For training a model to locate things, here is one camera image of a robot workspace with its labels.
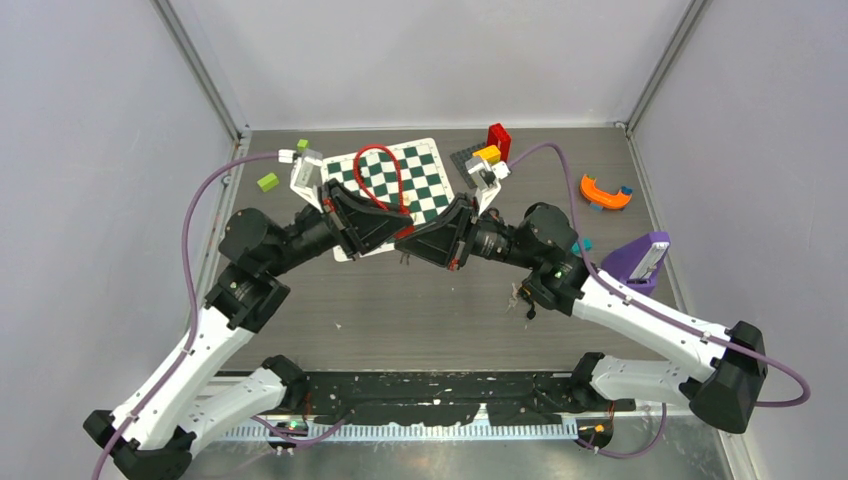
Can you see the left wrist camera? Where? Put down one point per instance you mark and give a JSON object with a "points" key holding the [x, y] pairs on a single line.
{"points": [[305, 176]]}

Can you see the red building block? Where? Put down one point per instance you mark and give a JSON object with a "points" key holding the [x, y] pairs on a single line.
{"points": [[499, 137]]}

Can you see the yellow building block tower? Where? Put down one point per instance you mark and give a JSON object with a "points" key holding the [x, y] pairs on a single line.
{"points": [[491, 154]]}

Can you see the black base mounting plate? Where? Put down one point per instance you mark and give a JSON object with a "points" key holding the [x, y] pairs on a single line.
{"points": [[516, 398]]}

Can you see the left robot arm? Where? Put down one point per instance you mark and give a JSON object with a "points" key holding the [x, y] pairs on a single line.
{"points": [[157, 432]]}

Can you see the purple white device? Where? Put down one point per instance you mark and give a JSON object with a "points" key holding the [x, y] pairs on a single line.
{"points": [[637, 264]]}

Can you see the dark grey building baseplate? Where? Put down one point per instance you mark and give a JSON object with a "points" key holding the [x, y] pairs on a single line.
{"points": [[460, 157]]}

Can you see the light green block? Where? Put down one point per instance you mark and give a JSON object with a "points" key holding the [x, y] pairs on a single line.
{"points": [[268, 182]]}

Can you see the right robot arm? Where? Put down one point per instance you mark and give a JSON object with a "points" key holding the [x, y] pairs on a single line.
{"points": [[716, 372]]}

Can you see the teal cube block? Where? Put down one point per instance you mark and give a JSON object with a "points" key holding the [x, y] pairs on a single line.
{"points": [[584, 244]]}

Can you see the orange curved toy track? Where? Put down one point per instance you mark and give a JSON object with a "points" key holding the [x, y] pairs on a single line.
{"points": [[600, 199]]}

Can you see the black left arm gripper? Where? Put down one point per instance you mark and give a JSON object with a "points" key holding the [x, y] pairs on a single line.
{"points": [[359, 223]]}

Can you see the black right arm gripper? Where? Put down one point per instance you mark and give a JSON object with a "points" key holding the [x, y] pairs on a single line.
{"points": [[448, 241]]}

